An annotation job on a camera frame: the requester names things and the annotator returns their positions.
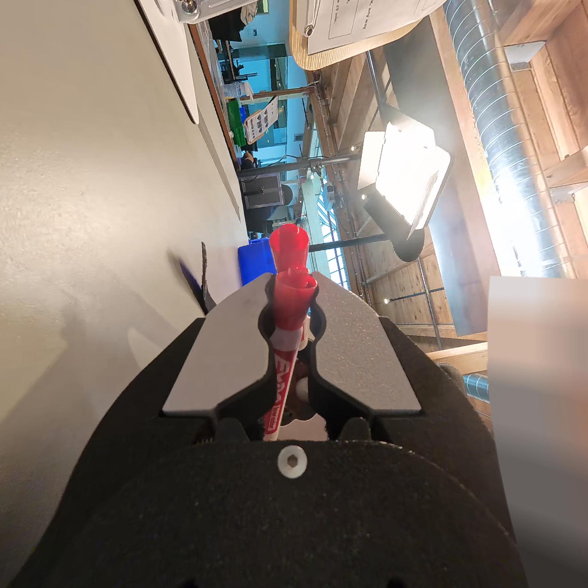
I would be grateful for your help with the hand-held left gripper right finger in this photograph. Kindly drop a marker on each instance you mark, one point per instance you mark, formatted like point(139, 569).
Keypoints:
point(367, 363)

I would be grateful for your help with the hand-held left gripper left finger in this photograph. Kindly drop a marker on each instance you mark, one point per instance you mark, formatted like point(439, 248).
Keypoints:
point(216, 363)

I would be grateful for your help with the red dry erase marker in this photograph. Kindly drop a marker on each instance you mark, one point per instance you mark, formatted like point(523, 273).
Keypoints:
point(292, 299)
point(288, 243)

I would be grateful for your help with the blue plastic bin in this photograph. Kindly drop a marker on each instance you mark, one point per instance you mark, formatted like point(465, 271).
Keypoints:
point(255, 262)

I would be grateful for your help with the black lamp pole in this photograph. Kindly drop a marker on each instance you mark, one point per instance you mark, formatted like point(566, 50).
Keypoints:
point(349, 243)

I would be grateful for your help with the black ceiling lamp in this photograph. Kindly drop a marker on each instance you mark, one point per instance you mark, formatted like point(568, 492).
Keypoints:
point(404, 175)

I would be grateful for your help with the green plastic bin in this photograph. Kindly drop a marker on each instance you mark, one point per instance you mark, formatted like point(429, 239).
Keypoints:
point(236, 124)

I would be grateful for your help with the white sign board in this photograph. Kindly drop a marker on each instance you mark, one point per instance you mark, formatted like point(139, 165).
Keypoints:
point(262, 119)

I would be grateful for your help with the clipboard with instruction sheet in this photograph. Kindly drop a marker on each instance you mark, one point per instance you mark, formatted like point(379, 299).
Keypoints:
point(308, 50)

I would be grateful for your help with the white stand base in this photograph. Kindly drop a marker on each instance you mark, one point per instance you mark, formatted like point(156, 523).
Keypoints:
point(170, 46)

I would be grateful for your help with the white paper notice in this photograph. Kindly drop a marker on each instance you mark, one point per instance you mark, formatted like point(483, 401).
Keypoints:
point(367, 18)

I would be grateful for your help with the silver ventilation duct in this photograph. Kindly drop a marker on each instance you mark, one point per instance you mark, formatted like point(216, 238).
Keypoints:
point(505, 110)

